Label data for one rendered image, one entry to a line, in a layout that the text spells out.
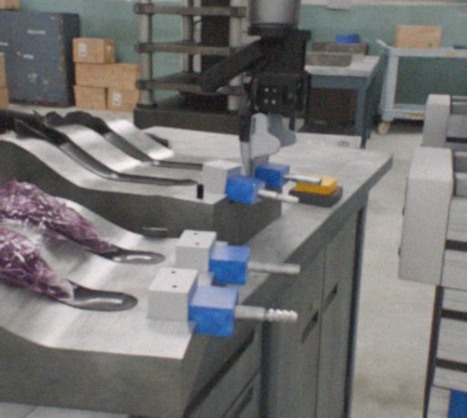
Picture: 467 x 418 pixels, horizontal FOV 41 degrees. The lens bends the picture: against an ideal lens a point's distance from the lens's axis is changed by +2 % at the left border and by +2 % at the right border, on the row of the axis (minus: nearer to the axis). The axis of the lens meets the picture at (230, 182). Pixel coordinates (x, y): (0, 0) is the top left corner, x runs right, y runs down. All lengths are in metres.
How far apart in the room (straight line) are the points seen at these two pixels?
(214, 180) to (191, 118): 4.04
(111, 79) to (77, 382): 7.12
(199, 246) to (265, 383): 0.46
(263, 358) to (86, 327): 0.53
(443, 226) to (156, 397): 0.27
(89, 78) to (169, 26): 1.15
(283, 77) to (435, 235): 0.40
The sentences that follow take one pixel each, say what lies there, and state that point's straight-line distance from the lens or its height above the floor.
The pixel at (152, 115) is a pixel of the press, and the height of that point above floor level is 0.36.
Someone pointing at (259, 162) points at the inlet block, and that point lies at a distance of 0.91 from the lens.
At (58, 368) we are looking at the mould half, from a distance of 0.54.
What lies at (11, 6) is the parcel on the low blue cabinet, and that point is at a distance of 8.21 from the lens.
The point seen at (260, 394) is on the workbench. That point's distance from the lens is 1.07.
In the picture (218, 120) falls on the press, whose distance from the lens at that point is 4.78.
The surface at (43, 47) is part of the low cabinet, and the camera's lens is 7.84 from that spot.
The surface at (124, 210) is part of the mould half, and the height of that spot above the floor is 0.86.
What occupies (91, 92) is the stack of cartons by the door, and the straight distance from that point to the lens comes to 7.71.
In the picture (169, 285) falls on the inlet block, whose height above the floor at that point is 0.88.
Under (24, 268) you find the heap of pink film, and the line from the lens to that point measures 0.59.
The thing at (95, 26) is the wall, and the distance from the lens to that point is 8.08.
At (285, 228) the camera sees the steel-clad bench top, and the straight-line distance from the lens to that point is 0.95.
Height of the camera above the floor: 1.11
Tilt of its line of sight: 15 degrees down
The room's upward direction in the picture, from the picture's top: 2 degrees clockwise
